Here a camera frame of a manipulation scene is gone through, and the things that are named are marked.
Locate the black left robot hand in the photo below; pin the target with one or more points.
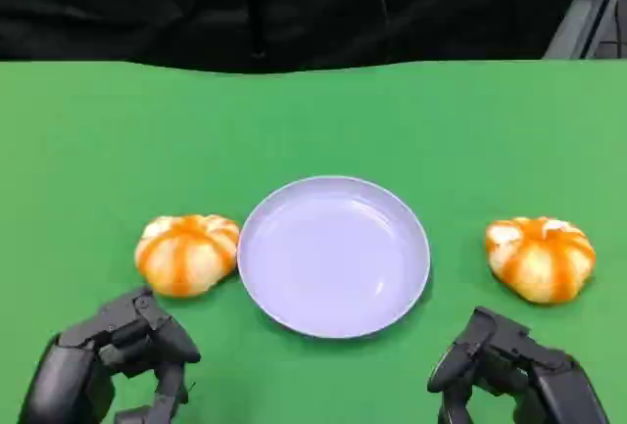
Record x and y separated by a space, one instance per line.
73 370

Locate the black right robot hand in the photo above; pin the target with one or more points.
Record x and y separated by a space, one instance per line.
534 375

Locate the orange and white bread roll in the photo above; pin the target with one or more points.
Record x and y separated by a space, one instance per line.
186 256
540 260

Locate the lilac plate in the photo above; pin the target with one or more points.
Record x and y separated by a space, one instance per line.
334 256

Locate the green table cloth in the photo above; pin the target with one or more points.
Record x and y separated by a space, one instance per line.
313 150

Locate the black backdrop curtain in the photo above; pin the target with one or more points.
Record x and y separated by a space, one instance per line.
274 3

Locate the grey metal frame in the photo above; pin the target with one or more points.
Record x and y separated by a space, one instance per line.
588 13

